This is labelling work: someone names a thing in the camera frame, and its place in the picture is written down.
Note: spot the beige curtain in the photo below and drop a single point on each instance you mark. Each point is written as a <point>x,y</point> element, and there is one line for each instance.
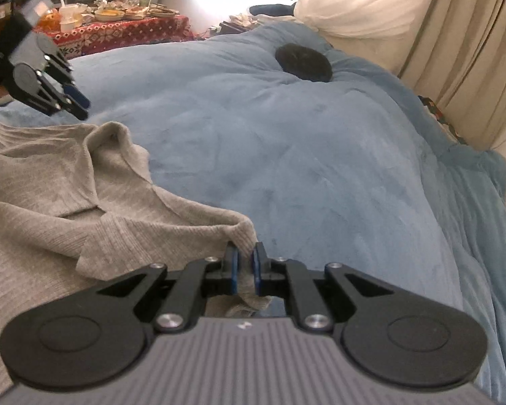
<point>468,50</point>

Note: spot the white pillow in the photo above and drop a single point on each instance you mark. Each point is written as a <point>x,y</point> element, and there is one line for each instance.
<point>362,4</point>

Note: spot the dark blue cloth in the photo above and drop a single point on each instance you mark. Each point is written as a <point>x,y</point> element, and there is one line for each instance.
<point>274,9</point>

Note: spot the orange snack bag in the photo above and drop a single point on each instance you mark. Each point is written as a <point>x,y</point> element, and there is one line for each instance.
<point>49,20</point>

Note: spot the colourful patterned cloth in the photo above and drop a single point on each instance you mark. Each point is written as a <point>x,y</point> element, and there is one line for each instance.
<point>440,120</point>

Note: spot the black round patch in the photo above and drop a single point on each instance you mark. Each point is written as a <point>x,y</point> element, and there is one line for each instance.
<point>303,63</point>

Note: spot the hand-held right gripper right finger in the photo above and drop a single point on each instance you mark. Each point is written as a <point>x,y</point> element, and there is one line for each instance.
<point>258,270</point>

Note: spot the blue fleece blanket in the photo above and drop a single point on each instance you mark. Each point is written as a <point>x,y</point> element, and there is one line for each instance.
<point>278,156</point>

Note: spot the white cup with straw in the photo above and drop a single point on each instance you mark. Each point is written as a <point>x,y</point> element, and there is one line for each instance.
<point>69,19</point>

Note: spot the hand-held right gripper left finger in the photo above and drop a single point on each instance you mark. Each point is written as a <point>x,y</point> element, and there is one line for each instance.
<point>232,270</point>

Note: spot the red patterned tablecloth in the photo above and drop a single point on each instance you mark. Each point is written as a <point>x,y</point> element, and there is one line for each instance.
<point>118,33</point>

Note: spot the grey knit sweater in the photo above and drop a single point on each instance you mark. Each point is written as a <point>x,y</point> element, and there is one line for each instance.
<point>46,185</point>

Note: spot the food bowl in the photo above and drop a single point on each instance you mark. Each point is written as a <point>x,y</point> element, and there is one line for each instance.
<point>137,12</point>
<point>109,15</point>

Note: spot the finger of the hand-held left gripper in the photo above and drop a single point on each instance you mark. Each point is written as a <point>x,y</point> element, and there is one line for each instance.
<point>76,97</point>
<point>61,103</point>

